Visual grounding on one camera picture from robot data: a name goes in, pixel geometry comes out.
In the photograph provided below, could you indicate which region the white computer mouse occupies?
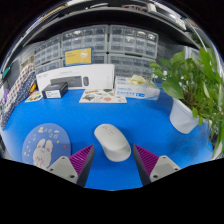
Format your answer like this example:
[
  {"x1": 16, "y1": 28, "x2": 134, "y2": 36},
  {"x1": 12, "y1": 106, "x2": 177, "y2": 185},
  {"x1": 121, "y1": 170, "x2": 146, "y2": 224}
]
[{"x1": 93, "y1": 123, "x2": 132, "y2": 163}]

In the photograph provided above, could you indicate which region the green plant in white pot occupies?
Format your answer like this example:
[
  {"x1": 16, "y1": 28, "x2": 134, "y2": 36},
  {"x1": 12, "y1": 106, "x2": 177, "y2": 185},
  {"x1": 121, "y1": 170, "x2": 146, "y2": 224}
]
[{"x1": 149, "y1": 48, "x2": 224, "y2": 159}]

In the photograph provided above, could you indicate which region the round blue bunny mouse pad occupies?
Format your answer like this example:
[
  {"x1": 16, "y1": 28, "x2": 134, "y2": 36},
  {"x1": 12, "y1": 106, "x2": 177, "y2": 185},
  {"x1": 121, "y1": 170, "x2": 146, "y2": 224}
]
[{"x1": 21, "y1": 122, "x2": 72, "y2": 170}]

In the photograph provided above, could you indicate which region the long white keyboard box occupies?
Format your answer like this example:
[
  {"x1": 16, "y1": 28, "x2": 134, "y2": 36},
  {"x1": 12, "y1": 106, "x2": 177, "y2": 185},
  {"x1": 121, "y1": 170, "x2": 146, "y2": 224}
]
[{"x1": 35, "y1": 63, "x2": 116, "y2": 92}]

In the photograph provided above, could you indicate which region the blue white tissue box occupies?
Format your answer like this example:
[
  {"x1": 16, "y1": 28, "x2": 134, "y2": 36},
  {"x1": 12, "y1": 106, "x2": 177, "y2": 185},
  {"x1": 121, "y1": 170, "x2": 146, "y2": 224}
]
[{"x1": 114, "y1": 74, "x2": 162, "y2": 101}]

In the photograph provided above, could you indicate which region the polka dot patterned cloth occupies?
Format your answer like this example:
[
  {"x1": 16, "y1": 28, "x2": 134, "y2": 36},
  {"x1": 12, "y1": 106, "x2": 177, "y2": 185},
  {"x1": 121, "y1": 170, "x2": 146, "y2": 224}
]
[{"x1": 0, "y1": 63, "x2": 38, "y2": 129}]

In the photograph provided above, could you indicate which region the small black box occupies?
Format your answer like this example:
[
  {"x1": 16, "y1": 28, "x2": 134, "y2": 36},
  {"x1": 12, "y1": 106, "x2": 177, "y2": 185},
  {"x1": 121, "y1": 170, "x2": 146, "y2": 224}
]
[{"x1": 41, "y1": 81, "x2": 69, "y2": 100}]

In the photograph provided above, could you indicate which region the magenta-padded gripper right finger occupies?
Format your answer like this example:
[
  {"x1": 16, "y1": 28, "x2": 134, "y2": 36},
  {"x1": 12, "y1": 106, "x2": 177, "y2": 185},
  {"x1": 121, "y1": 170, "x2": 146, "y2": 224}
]
[{"x1": 132, "y1": 143, "x2": 182, "y2": 187}]

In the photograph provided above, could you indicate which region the yellow box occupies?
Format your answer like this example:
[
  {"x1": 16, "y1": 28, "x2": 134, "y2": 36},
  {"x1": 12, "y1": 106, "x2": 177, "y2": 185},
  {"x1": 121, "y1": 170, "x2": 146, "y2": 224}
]
[{"x1": 63, "y1": 47, "x2": 94, "y2": 67}]

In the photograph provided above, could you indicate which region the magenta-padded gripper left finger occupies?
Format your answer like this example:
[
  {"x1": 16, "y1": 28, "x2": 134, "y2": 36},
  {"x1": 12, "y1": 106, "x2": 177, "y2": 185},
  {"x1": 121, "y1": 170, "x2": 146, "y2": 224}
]
[{"x1": 46, "y1": 143, "x2": 96, "y2": 188}]

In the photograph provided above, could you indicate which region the dark shelf unit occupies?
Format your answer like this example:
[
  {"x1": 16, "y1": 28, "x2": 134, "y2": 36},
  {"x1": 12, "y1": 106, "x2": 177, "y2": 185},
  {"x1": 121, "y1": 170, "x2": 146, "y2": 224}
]
[{"x1": 19, "y1": 0, "x2": 201, "y2": 48}]

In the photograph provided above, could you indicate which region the printed sticker sheet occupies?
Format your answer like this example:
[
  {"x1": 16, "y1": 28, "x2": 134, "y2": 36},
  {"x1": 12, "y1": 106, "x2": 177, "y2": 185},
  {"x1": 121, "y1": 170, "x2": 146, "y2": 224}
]
[
  {"x1": 78, "y1": 88, "x2": 128, "y2": 104},
  {"x1": 24, "y1": 90, "x2": 44, "y2": 103}
]

